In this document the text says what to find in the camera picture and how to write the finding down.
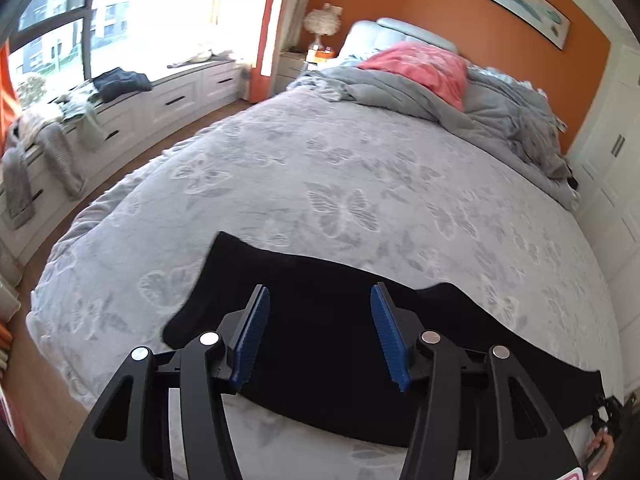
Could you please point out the white nightstand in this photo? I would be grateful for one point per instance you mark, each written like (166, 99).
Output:
(290, 65)

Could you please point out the grey duvet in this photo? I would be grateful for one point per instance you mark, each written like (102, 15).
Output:
(500, 110)

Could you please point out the dark blue garment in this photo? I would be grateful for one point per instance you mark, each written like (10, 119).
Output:
(120, 82)

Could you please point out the white window seat cabinet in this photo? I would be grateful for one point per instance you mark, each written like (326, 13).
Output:
(170, 100)

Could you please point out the white cloth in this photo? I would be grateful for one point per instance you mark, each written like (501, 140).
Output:
(200, 55)

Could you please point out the pink pillow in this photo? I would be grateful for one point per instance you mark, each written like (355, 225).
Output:
(420, 67)

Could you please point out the light blue bed headboard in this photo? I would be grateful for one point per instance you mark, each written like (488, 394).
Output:
(400, 27)

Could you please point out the orange curtain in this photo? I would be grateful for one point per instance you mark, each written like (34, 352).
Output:
(7, 100)
(267, 35)

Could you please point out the grey knit garment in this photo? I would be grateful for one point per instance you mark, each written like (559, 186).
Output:
(62, 160)

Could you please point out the black framed window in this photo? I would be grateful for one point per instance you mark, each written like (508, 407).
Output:
(85, 20)

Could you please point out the white table lamp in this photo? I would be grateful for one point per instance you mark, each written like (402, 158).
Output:
(320, 20)

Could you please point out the light green garment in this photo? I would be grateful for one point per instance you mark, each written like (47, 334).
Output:
(90, 120)

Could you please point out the person's right hand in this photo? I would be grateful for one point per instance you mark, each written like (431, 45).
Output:
(599, 447)

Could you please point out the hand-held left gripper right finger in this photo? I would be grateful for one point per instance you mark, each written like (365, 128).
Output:
(386, 335)

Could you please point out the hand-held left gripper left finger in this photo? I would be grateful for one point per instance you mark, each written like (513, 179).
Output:
(252, 335)

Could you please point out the cream knit garment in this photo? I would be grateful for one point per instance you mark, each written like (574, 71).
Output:
(35, 122)

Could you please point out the black pants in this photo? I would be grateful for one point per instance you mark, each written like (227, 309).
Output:
(320, 335)

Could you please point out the white wardrobe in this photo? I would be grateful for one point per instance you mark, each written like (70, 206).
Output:
(610, 185)

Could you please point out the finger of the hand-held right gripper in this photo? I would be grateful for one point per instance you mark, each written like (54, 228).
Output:
(611, 412)

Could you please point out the grey butterfly bed blanket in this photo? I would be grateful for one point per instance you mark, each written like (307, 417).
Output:
(350, 185)

